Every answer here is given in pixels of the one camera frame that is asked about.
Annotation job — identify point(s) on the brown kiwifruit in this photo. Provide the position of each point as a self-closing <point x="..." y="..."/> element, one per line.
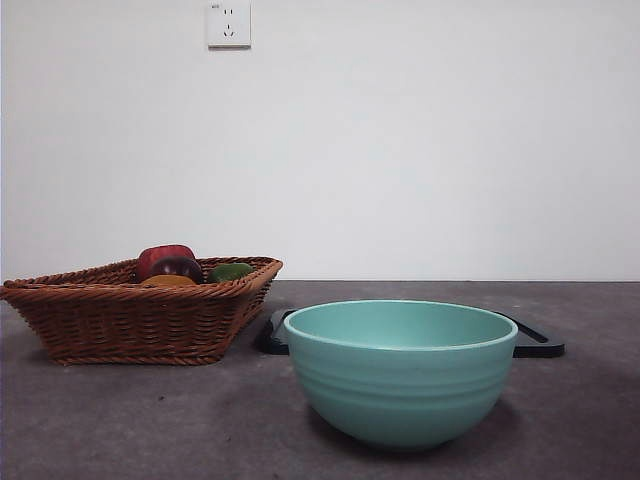
<point x="167" y="280"/>

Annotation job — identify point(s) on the teal ceramic bowl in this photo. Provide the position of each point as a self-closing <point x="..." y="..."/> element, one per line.
<point x="400" y="390"/>

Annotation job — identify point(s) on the green avocado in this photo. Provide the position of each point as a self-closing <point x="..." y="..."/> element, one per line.
<point x="229" y="272"/>

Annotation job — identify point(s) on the dark purple plum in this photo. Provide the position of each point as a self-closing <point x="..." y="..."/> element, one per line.
<point x="180" y="266"/>

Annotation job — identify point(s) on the red apple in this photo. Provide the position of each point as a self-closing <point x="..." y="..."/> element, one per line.
<point x="165" y="252"/>

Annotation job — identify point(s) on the brown wicker basket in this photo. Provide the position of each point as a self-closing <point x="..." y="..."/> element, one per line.
<point x="135" y="325"/>

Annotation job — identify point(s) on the dark green rectangular tray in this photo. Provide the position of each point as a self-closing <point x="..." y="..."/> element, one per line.
<point x="542" y="346"/>

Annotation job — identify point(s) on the white wall power socket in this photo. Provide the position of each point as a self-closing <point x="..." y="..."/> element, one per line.
<point x="229" y="25"/>

